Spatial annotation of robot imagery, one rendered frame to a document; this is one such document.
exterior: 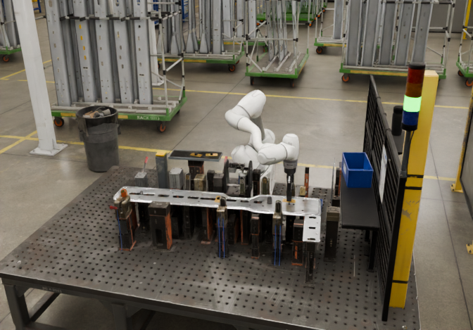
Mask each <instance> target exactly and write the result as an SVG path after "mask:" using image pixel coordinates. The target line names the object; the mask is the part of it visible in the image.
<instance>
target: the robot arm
mask: <svg viewBox="0 0 473 330"><path fill-rule="evenodd" d="M265 102H266V97H265V95H264V93H263V92H261V91H260V90H254V91H251V92H250V93H248V94H247V95H246V96H245V97H243V98H242V100H240V102H239V103H238V104H237V105H236V106H235V107H234V108H233V109H232V110H228V111H227V112H226V113H225V119H226V121H227V122H228V124H229V125H230V126H232V127H233V128H235V129H237V130H240V131H242V132H248V133H250V134H251V138H250V140H249V143H248V144H247V145H246V146H243V145H240V146H237V147H236V148H235V149H234V150H233V151H232V154H231V155H232V160H233V162H234V163H241V164H242V163H243V164H244V163H245V164H246V166H245V167H248V164H249V161H250V160H252V162H253V169H259V170H260V174H262V173H264V171H265V166H266V165H274V164H276V163H279V162H281V161H283V163H284V164H283V166H284V172H285V173H286V174H287V175H286V182H287V191H286V201H291V195H292V189H293V188H292V180H293V174H294V173H296V167H297V165H298V154H299V140H298V137H297V136H296V135H295V134H286V135H285V136H284V138H283V140H282V142H281V143H280V144H277V145H276V144H273V143H274V142H275V135H274V133H273V132H272V131H270V130H269V129H264V127H263V121H262V117H261V113H262V110H263V106H264V105H265Z"/></svg>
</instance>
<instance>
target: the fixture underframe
mask: <svg viewBox="0 0 473 330"><path fill-rule="evenodd" d="M1 281H2V283H1V284H3V285H4V289H5V292H6V297H7V301H8V306H9V309H10V312H11V317H12V320H13V323H14V324H15V330H72V329H66V328H62V327H58V326H51V325H48V324H41V323H37V322H35V321H36V320H37V319H38V318H39V317H40V316H41V314H42V313H43V312H44V311H45V310H46V309H47V308H48V306H50V304H52V302H53V301H55V299H56V298H57V297H58V296H59V295H60V294H61V293H62V294H67V295H71V296H78V297H83V298H93V299H97V300H98V301H99V302H100V303H101V304H102V305H103V306H105V307H106V308H107V309H108V310H109V311H110V312H111V313H112V314H113V315H114V319H115V328H116V330H145V329H146V327H147V326H148V325H149V322H150V321H151V319H152V318H153V316H154V315H155V313H156V311H159V312H166V313H170V314H174V315H181V316H186V317H193V318H197V319H204V320H208V321H213V322H220V323H224V324H232V325H233V326H234V327H235V328H236V329H237V330H288V329H281V328H277V327H273V326H265V325H261V324H254V323H250V322H243V321H238V320H233V319H226V318H222V317H215V316H210V315H203V314H199V313H195V312H187V311H183V310H176V309H172V308H167V307H160V306H156V305H149V304H144V303H137V302H133V301H128V300H121V299H117V298H109V297H105V296H98V295H94V294H90V293H83V292H78V291H71V290H67V289H62V288H55V287H50V286H43V285H39V284H32V283H27V282H24V281H16V280H12V279H5V278H1ZM29 288H35V289H40V290H44V291H47V292H46V293H45V294H44V295H43V296H42V297H41V299H40V300H39V301H38V302H37V303H36V304H35V305H34V306H33V307H32V308H31V309H30V310H29V311H28V310H27V304H26V301H25V295H24V293H25V292H26V291H27V290H28V289H29ZM142 308H144V311H143V312H142V314H141V315H140V317H139V318H138V320H137V321H136V323H135V325H134V326H133V327H132V317H131V316H132V315H133V314H134V313H136V312H137V311H139V310H140V309H142Z"/></svg>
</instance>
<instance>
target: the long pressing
mask: <svg viewBox="0 0 473 330"><path fill-rule="evenodd" d="M122 189H127V194H128V196H130V200H131V202H138V203H151V201H161V202H170V205H185V206H196V207H206V208H218V206H219V204H220V203H216V202H214V201H213V200H202V199H201V198H216V196H225V198H226V199H229V200H236V202H232V201H226V205H227V209H235V210H247V211H251V212H255V213H264V214H273V213H274V211H275V201H276V200H280V201H281V202H282V200H283V199H286V196H274V195H263V194H260V195H257V196H254V197H251V198H240V197H230V196H227V195H226V194H224V193H220V192H209V191H189V190H178V189H157V188H146V187H135V186H123V187H122V188H121V189H120V190H119V191H118V192H117V193H116V195H114V197H113V200H114V201H115V200H116V199H117V198H118V196H119V195H121V193H120V192H121V190H122ZM140 191H143V195H140ZM130 193H139V195H132V194H130ZM145 193H147V194H155V195H154V196H144V194H145ZM159 195H169V196H168V197H162V196H159ZM173 196H183V197H184V198H173ZM268 196H271V197H272V204H268V203H267V197H268ZM139 197H140V198H139ZM188 197H198V199H192V198H188ZM291 199H294V200H296V202H295V203H290V205H289V204H288V203H287V202H282V214H283V215H293V216H302V217H305V215H315V216H320V215H321V205H322V202H321V200H320V199H318V198H306V197H295V196H292V197H291ZM241 201H249V202H248V203H242V202H241ZM255 201H260V202H262V203H254V202H255ZM293 204H294V205H293ZM302 210H303V211H302Z"/></svg>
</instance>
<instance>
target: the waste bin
mask: <svg viewBox="0 0 473 330"><path fill-rule="evenodd" d="M75 117H76V120H77V121H78V133H79V138H80V141H83V142H84V149H85V153H86V157H87V163H88V167H89V169H90V170H92V171H95V172H107V170H109V169H110V168H111V167H112V166H114V165H117V166H119V164H120V156H119V147H118V135H119V134H121V132H120V124H119V121H118V110H117V109H115V108H112V107H109V106H88V107H85V108H82V109H79V110H78V111H77V112H76V114H75Z"/></svg>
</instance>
